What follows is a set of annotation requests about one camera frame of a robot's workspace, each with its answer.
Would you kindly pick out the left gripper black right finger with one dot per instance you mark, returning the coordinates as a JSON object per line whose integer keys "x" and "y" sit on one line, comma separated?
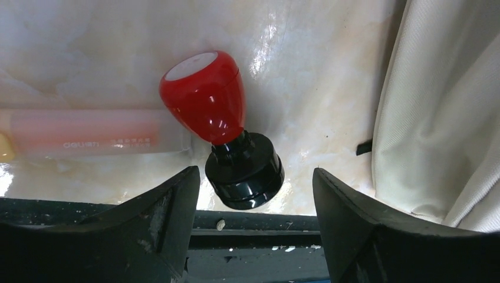
{"x": 365, "y": 240}

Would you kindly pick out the beige canvas student bag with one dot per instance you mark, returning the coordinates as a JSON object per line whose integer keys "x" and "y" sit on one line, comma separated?
{"x": 435, "y": 151}

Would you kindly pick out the yellow pink highlighter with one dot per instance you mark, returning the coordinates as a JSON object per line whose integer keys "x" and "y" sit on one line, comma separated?
{"x": 57, "y": 134}

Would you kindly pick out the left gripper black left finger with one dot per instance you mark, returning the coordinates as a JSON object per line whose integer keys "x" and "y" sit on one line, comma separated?
{"x": 144, "y": 239}

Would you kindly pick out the red black stamp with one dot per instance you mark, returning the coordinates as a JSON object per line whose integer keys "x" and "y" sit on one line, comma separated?
{"x": 205, "y": 93}

